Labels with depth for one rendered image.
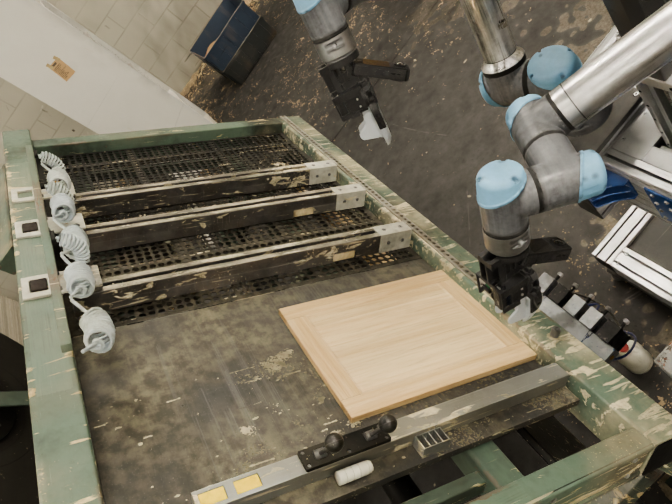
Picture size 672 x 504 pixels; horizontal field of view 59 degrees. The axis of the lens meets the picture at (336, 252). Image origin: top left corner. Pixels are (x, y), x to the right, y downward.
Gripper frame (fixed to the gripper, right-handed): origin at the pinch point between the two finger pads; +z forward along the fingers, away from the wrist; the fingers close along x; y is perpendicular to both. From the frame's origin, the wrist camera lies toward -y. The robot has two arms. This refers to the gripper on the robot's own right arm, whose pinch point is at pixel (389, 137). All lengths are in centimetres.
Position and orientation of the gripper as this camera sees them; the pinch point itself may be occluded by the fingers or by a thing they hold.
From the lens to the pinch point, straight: 128.6
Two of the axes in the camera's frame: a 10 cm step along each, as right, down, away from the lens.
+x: 0.4, 5.3, -8.5
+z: 4.3, 7.6, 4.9
